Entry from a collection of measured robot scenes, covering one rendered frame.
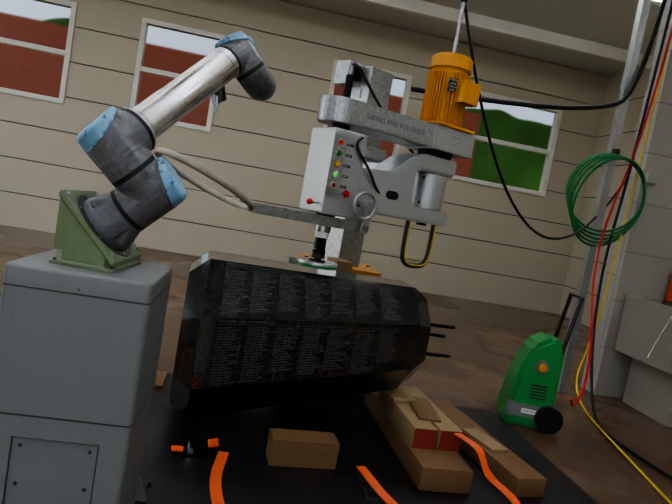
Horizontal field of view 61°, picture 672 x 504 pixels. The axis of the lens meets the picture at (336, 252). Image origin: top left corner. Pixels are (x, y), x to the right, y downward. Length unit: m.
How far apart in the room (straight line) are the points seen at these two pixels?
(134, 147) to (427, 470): 1.77
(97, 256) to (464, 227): 8.06
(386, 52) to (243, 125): 2.47
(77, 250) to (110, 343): 0.29
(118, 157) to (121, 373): 0.62
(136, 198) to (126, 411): 0.62
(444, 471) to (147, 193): 1.71
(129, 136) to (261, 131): 7.15
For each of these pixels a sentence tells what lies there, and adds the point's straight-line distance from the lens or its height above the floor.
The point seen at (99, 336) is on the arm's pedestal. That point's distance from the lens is 1.75.
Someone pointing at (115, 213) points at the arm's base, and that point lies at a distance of 1.81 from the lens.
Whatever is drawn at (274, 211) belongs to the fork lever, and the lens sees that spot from 2.66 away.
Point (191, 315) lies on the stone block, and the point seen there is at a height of 0.57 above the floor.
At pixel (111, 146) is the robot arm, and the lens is 1.77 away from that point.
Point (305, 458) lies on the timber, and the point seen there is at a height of 0.06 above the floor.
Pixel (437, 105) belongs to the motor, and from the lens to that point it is 3.25.
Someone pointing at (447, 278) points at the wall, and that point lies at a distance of 9.45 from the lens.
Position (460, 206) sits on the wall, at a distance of 9.40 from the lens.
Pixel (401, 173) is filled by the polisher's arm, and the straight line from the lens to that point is 3.03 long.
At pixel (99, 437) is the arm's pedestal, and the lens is 1.85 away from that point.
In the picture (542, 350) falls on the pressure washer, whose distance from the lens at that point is 3.77.
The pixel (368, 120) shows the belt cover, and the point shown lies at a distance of 2.87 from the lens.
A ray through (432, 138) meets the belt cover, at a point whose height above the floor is 1.60.
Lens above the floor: 1.17
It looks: 5 degrees down
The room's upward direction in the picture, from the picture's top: 10 degrees clockwise
